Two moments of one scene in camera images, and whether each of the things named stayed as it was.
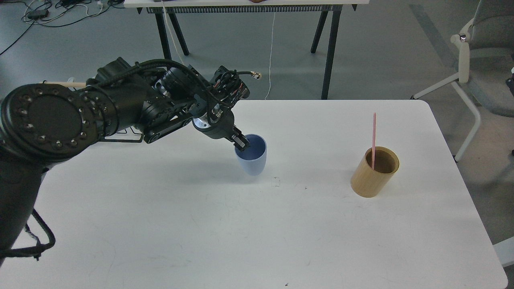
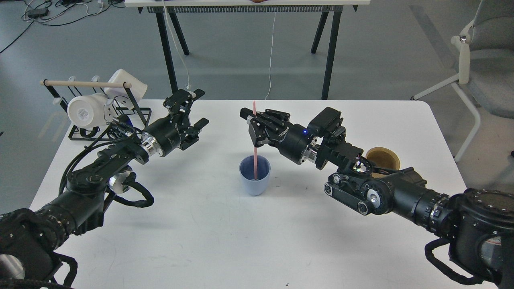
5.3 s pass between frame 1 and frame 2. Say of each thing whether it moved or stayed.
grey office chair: stayed
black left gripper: moved
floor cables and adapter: stayed
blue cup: moved
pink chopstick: moved
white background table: stayed
